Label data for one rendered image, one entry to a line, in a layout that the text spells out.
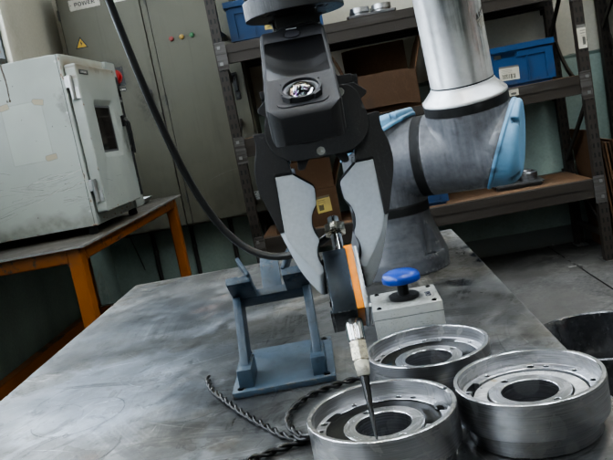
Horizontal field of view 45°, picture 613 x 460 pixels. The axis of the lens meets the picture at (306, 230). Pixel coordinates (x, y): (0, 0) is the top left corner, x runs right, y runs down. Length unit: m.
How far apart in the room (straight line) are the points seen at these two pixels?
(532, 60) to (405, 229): 3.18
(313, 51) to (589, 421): 0.30
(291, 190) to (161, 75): 3.93
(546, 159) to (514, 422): 4.23
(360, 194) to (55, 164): 2.32
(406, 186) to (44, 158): 1.93
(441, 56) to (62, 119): 1.95
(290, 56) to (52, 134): 2.32
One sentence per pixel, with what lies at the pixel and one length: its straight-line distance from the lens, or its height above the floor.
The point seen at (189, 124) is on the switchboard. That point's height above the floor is 1.14.
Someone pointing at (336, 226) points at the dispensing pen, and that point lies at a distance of 0.54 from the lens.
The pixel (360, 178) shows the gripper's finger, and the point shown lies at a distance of 0.52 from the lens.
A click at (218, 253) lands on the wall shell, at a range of 4.68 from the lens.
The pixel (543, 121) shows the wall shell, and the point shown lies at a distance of 4.70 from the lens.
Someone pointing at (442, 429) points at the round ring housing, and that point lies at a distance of 0.50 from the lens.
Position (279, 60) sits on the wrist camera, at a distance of 0.49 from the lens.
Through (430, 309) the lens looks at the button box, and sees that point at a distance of 0.75.
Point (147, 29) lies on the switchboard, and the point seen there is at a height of 1.71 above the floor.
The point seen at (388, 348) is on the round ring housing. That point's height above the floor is 0.83.
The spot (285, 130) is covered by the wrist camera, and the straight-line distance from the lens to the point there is 0.44.
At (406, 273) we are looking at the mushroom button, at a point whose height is 0.87.
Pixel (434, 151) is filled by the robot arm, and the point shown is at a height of 0.97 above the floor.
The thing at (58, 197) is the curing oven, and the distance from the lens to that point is 2.80.
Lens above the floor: 1.05
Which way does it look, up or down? 8 degrees down
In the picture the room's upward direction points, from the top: 11 degrees counter-clockwise
